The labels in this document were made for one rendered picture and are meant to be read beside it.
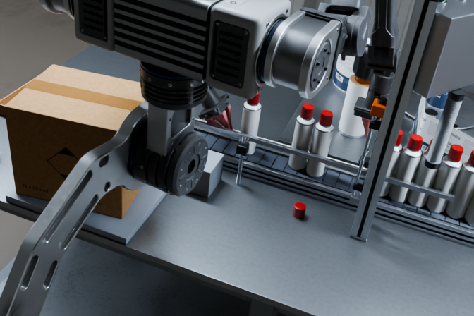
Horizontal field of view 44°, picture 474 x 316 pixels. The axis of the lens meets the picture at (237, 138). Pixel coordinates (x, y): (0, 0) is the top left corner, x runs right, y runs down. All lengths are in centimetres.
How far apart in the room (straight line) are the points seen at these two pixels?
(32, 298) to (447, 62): 96
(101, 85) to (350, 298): 82
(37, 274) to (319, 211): 82
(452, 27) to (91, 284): 154
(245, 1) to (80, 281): 148
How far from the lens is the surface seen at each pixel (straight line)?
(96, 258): 234
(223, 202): 165
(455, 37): 132
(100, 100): 151
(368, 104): 163
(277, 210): 165
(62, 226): 116
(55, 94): 154
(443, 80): 137
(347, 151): 186
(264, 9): 100
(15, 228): 284
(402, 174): 165
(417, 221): 170
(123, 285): 224
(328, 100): 211
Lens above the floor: 189
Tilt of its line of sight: 34 degrees down
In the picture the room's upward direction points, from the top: 7 degrees clockwise
